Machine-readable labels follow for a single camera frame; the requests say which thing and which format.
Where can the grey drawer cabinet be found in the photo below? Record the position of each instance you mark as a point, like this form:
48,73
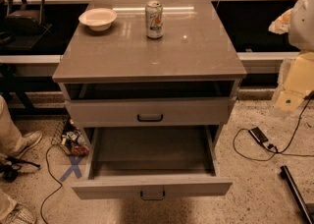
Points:
193,59

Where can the blue tape cross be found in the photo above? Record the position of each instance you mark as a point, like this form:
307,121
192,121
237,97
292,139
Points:
73,168

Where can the black power adapter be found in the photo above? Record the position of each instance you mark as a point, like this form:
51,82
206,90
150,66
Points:
258,135

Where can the wire basket with items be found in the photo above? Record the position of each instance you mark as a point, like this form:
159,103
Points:
70,139

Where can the black device on floor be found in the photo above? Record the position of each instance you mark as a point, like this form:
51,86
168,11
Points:
11,166

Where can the black chair at left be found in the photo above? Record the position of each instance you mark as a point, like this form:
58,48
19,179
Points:
26,25

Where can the grey drawer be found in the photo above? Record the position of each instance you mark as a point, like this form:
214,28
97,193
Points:
152,163
150,112

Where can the black bar on floor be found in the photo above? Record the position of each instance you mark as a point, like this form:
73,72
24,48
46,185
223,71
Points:
306,208

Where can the white green soda can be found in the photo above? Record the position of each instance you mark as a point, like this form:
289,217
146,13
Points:
154,19

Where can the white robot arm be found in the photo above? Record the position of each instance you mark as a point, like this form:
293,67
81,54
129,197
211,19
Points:
296,77

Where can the white paper bowl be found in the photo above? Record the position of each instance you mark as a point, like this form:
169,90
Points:
98,19

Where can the person leg with shoe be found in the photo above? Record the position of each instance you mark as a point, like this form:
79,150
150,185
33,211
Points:
12,142

